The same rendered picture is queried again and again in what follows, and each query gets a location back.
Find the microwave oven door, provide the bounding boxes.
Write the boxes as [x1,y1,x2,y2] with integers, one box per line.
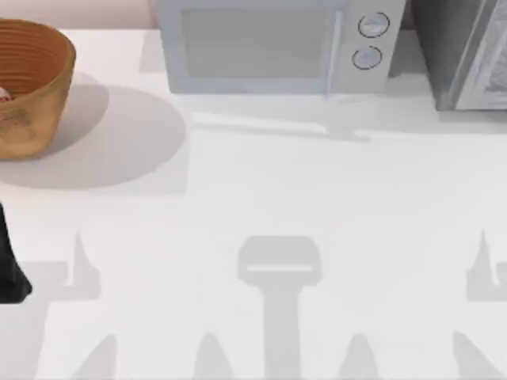
[153,0,351,96]

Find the microwave knob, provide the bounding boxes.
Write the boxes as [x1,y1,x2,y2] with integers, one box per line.
[357,11,391,39]
[351,44,384,71]

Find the microwave door handle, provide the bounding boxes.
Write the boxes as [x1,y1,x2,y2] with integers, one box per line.
[325,9,344,101]

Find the grey cabinet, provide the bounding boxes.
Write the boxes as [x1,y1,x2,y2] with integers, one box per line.
[410,0,507,112]

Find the pale microwave oven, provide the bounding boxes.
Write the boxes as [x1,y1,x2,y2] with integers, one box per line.
[153,0,408,101]

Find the wooden basket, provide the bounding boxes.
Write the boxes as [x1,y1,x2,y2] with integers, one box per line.
[0,18,77,162]

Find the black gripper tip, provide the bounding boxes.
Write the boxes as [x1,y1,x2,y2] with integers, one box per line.
[0,202,33,305]

